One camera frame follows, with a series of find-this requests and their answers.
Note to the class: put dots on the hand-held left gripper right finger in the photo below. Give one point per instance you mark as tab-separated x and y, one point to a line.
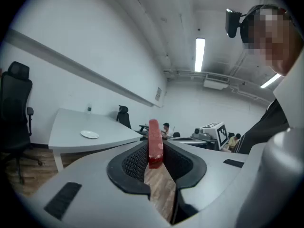
213	174

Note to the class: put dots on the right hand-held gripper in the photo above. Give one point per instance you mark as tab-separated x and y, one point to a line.
222	134

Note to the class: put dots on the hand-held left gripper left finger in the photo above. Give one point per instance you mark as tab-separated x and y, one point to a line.
85	205

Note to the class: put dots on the red square object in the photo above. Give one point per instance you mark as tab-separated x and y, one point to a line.
155	146

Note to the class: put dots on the white plate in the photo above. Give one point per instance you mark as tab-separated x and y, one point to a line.
89	134

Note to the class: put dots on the person's black printed shirt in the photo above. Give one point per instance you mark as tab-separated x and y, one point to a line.
266	127

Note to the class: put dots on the small black office chair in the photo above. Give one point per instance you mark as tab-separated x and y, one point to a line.
176	134

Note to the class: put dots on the white ceiling air conditioner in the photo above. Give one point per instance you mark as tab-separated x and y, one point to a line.
215	81

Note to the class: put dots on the long ceiling light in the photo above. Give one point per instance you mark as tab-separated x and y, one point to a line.
199	54
270	80

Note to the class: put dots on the black curved-headrest office chair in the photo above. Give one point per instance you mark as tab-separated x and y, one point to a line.
124	120

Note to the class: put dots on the person's head and neck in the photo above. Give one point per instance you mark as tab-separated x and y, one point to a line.
282	60

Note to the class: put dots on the clear plastic water bottle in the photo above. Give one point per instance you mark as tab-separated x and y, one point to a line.
89	108

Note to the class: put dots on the black mesh office chair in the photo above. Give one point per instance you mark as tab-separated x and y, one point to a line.
14	98

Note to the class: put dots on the paper wall notice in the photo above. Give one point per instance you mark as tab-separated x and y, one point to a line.
158	94

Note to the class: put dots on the black head-worn camera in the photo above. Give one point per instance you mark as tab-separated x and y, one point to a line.
231	24

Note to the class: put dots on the grey wall rail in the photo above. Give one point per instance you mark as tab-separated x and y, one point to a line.
71	65

